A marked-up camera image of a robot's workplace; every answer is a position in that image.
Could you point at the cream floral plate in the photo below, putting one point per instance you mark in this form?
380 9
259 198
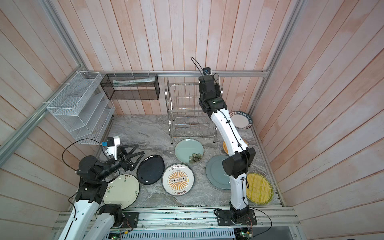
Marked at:
122 191

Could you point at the horizontal aluminium wall rail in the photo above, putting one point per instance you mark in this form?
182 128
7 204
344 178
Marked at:
163 74

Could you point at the white plate with lettered rim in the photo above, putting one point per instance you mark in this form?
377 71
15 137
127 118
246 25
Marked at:
241 120

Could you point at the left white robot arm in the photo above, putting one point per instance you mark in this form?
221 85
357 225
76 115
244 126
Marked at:
90 219

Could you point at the dark blue oval plate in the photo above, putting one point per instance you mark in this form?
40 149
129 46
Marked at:
150 170

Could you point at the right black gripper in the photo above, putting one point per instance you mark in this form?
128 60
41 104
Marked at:
218 93

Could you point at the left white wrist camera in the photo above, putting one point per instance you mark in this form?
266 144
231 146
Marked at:
111 146

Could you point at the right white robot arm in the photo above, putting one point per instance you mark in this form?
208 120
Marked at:
240 154

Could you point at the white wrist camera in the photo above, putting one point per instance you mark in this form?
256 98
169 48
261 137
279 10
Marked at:
207 71
111 146

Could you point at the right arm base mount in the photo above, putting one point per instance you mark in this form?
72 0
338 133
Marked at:
230 218

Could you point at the orange woven plate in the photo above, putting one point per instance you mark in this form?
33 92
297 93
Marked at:
225 147

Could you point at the grey green plain plate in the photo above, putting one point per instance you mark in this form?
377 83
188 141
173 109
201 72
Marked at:
216 173

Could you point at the stainless steel dish rack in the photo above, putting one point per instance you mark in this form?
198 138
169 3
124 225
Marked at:
186 117

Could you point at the white mesh wall shelf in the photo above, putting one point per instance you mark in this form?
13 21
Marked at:
81 110

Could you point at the black mesh wall basket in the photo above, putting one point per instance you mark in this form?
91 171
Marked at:
126 87

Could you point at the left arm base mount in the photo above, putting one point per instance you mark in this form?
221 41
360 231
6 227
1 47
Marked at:
122 220

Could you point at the yellow woven plate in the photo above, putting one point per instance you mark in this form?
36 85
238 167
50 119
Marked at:
259 190

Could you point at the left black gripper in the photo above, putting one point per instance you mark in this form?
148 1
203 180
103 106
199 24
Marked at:
128 164

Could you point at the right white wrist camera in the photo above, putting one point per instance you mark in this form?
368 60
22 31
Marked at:
207 71

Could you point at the light green flower plate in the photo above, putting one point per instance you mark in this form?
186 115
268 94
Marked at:
189 151

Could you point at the white plate with black emblem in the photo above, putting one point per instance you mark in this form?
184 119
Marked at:
220 86

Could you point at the aluminium front rail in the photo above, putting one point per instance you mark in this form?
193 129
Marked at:
204 218

